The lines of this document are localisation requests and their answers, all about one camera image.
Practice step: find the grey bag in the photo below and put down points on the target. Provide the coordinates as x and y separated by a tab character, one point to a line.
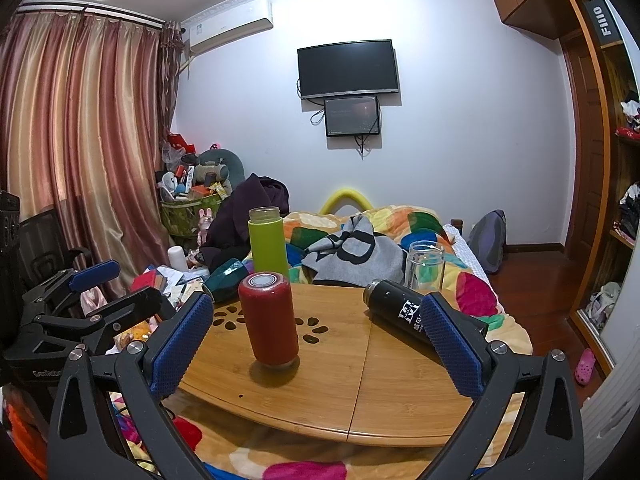
602	302

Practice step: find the green woven basket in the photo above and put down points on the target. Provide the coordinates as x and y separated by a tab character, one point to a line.
187	217

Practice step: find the grey plush toy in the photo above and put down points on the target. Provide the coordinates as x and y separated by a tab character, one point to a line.
220	167

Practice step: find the pink bunny doll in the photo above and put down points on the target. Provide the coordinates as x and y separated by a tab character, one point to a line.
205	225

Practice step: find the white air conditioner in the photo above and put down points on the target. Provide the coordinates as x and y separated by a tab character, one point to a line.
230	25

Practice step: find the black speaker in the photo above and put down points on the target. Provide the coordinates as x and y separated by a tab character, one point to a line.
7	240

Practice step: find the white wardrobe door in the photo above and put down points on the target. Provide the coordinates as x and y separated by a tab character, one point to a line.
615	410

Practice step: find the black wall television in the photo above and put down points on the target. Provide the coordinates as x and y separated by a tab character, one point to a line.
347	67

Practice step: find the pink clog shoe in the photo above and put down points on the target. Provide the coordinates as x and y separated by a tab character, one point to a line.
585	366

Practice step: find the green bottle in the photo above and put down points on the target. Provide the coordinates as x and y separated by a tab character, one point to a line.
267	245

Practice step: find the small wall monitor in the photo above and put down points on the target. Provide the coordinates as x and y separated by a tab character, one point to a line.
351	116

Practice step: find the dark teal cup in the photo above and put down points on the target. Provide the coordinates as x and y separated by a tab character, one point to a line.
225	280

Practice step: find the pink striped curtain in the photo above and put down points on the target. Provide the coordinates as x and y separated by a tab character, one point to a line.
80	135

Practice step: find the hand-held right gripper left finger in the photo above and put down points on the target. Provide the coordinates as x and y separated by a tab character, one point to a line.
182	342

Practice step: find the clear glass cup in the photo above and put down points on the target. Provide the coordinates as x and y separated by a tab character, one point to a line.
425	270

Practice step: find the red bag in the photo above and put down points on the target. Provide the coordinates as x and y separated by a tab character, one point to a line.
180	144

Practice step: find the white bottle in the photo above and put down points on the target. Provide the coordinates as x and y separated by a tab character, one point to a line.
177	259

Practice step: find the bamboo folding table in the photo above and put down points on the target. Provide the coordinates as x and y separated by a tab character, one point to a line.
350	365

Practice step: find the black printed sign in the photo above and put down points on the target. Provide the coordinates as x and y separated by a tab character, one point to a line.
603	22

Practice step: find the curtain rail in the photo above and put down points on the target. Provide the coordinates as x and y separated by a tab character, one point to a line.
90	10

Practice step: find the colourful patterned blanket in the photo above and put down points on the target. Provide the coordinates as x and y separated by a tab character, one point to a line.
470	295

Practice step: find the brown wooden door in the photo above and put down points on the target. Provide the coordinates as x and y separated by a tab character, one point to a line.
587	160

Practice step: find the red bottle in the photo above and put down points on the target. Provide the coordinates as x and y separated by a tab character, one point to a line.
267	320

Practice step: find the grey and black garment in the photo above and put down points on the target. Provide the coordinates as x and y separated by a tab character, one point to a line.
360	260

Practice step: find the yellow foam arch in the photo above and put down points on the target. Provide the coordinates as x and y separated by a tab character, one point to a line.
345	195

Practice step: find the scattered paper cards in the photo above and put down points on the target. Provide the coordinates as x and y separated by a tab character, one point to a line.
175	285

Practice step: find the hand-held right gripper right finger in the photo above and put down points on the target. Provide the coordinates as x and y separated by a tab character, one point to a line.
452	347

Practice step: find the dark purple garment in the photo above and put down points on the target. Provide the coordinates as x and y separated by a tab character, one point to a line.
235	220

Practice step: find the pile of clothes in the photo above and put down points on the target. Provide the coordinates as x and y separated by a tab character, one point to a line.
629	212

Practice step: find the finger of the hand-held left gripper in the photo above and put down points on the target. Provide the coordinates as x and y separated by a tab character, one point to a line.
140	305
95	272

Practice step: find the grey backpack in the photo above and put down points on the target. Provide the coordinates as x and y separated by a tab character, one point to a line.
487	240

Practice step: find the black office chair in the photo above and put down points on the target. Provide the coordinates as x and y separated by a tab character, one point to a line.
45	245

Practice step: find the black bottle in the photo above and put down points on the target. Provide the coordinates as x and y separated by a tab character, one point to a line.
395	302

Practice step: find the wooden shelf unit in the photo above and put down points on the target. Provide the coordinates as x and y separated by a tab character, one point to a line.
607	170

